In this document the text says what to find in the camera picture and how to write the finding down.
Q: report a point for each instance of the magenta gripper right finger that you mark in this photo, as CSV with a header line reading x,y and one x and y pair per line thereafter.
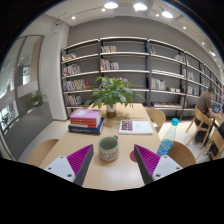
x,y
152,166

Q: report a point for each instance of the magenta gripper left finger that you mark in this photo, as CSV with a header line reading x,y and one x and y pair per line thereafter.
x,y
74,167

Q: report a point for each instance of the clear plastic water bottle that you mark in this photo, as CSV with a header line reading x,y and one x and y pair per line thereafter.
x,y
168,140

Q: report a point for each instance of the red round coaster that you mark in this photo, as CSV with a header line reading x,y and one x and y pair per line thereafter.
x,y
132,157

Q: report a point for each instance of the wooden chair front right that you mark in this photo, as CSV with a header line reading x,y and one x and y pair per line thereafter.
x,y
182,155

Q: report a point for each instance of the dark blue bottom book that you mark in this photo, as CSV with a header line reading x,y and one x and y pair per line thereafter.
x,y
85,130

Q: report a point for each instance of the grey ceramic mug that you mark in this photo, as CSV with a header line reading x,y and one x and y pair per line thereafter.
x,y
108,148

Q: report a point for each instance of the white open book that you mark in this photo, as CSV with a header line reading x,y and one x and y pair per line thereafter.
x,y
135,127

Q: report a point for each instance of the red middle book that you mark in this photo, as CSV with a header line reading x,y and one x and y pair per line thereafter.
x,y
85,123

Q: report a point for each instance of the wooden chair far right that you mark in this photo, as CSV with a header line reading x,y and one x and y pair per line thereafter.
x,y
157,116

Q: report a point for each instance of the pink top book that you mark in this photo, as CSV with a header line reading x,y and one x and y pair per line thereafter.
x,y
85,116

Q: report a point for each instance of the wooden chair right edge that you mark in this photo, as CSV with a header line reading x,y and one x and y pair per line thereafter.
x,y
217,140

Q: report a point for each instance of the wooden chair under person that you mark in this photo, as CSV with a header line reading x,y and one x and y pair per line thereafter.
x,y
199,124

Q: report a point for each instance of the seated person brown shirt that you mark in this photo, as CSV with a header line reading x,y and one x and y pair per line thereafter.
x,y
204,105

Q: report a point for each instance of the small plant by window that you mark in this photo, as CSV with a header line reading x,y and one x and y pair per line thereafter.
x,y
37,99

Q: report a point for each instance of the green potted plant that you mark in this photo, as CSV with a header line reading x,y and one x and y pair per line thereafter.
x,y
111,92

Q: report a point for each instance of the laptop on far table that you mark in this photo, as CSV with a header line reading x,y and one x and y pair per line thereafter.
x,y
216,109

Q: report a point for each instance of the large grey bookshelf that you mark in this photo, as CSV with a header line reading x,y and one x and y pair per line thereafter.
x,y
163,76

